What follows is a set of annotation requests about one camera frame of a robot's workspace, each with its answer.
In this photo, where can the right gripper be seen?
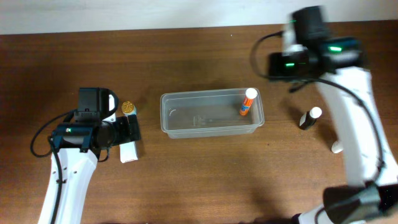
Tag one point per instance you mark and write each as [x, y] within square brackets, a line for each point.
[277, 66]

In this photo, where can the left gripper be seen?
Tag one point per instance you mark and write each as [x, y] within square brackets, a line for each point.
[134, 127]

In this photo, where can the small gold-lid jar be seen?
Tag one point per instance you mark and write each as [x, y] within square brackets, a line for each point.
[128, 108]

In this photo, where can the orange tube white cap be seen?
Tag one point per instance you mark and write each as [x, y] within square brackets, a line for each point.
[250, 96]

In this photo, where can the black bottle white cap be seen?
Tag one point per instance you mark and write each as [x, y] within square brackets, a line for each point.
[310, 118]

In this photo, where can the white green medicine box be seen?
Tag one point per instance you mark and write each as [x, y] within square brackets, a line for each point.
[128, 152]

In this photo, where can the white spray bottle clear cap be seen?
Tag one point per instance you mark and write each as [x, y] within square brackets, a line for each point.
[337, 147]

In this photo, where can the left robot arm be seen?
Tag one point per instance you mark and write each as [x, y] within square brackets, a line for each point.
[72, 166]

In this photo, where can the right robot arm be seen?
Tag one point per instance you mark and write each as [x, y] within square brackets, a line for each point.
[337, 67]

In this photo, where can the clear plastic container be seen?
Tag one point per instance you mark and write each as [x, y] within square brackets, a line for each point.
[208, 113]

